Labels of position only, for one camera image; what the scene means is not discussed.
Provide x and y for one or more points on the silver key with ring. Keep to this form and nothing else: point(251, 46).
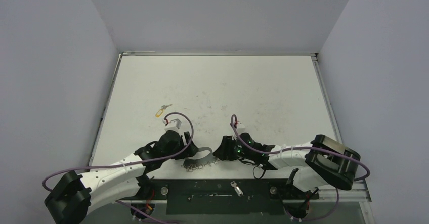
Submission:
point(163, 107)

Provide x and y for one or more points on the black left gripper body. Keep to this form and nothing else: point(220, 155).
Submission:
point(181, 144)

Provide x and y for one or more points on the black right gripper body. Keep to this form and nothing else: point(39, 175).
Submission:
point(224, 147)

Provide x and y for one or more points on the silver carabiner keyring with rings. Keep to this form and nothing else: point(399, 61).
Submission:
point(203, 158)

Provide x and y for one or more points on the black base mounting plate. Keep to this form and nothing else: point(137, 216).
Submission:
point(216, 205)

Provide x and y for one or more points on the yellow key tag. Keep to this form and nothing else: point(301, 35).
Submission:
point(159, 113)

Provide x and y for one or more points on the aluminium front rail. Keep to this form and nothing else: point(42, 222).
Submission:
point(352, 195)

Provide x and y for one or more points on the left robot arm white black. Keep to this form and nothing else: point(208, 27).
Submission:
point(75, 195)

